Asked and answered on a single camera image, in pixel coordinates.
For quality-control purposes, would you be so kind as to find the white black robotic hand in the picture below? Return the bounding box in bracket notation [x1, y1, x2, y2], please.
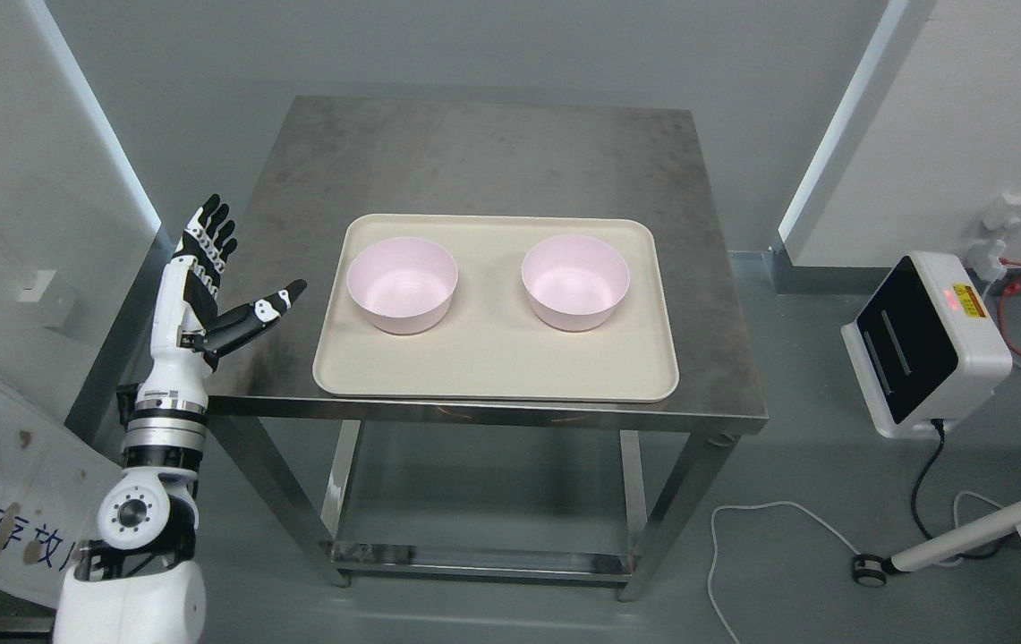
[149, 194, 307, 371]

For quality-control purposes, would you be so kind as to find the pink bowl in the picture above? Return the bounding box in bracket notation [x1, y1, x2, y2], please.
[344, 236, 460, 335]
[521, 235, 630, 333]

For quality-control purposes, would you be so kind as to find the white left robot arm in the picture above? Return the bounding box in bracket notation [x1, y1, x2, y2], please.
[51, 347, 210, 643]

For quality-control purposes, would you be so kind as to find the white sign with blue text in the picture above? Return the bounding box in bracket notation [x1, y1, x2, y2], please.
[0, 390, 120, 608]

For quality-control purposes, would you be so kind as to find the beige plastic tray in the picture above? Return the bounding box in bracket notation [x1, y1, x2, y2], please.
[312, 215, 679, 403]

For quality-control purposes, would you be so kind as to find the stainless steel table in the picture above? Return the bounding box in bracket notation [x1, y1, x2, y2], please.
[208, 97, 768, 602]

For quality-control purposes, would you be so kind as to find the white wheeled stand leg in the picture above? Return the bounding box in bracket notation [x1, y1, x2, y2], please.
[850, 501, 1021, 588]

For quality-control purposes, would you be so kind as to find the white black box device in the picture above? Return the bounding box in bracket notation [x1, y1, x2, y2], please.
[841, 251, 1013, 440]

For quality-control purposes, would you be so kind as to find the white wall switch box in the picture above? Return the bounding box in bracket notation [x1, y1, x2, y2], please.
[18, 269, 57, 304]

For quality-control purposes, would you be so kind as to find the black power cable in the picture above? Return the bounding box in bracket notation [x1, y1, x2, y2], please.
[910, 420, 1003, 561]

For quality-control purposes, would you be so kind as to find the white floor cable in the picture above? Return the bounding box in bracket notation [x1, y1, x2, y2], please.
[708, 490, 1008, 644]

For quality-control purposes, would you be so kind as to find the white wall socket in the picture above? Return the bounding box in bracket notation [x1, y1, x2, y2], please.
[966, 191, 1021, 283]

